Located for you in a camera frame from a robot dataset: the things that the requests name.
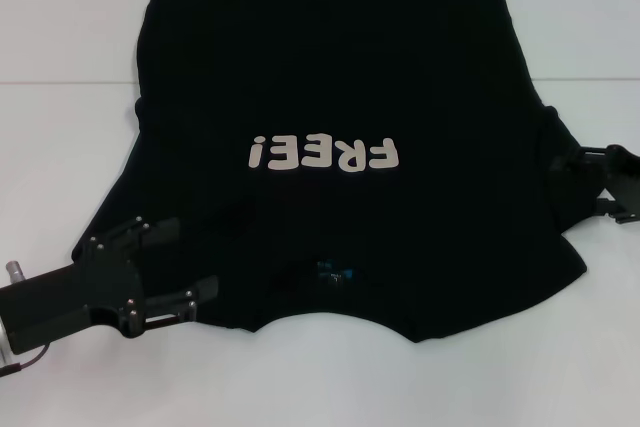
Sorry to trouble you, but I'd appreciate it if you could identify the black shirt with FREE print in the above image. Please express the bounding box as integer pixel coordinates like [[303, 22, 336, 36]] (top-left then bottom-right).
[[71, 0, 604, 346]]

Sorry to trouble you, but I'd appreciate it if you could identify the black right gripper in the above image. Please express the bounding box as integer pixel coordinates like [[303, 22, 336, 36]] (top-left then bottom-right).
[[549, 143, 640, 226]]

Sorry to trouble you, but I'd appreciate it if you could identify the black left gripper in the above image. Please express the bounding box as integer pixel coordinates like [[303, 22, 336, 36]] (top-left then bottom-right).
[[0, 216, 220, 354]]

